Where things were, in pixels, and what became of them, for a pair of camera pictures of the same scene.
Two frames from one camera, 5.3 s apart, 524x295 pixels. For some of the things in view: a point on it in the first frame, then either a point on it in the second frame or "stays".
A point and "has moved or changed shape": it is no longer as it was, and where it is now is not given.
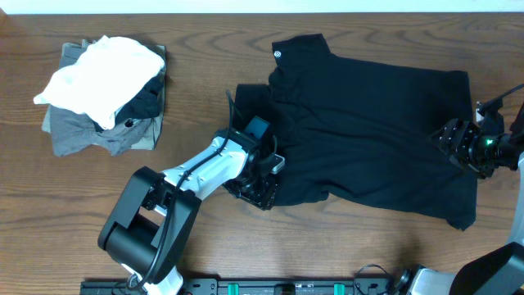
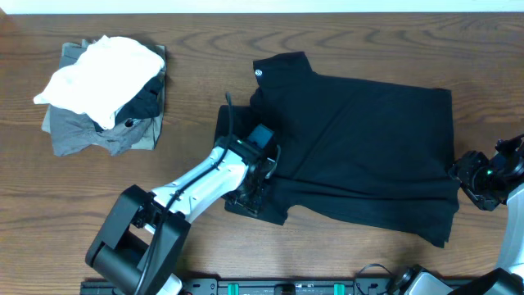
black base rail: (255, 286) stays
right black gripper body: (469, 144) -> (481, 181)
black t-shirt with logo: (361, 130) has moved or changed shape
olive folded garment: (72, 52) stays
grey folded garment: (70, 130) stays
